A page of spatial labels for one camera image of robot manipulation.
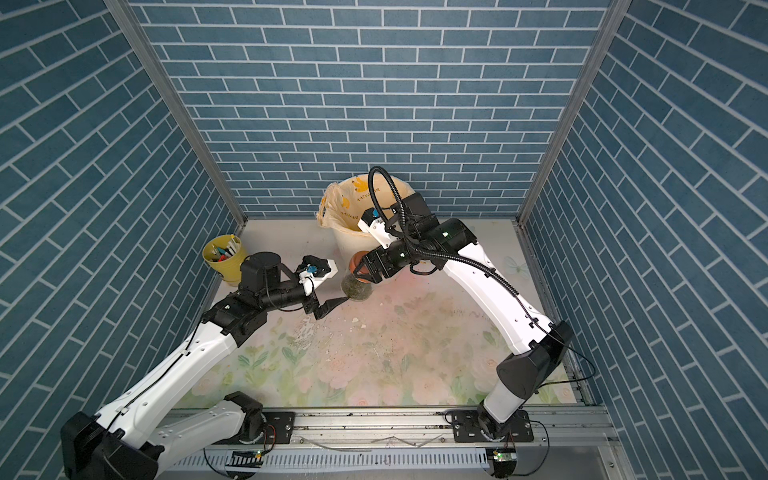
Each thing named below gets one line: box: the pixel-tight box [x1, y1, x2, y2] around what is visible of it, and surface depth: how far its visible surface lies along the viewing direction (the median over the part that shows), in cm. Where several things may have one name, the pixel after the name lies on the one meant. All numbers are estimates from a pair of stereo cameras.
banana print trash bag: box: [316, 174, 416, 232], surface depth 93 cm
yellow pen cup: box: [202, 234, 247, 287], surface depth 96 cm
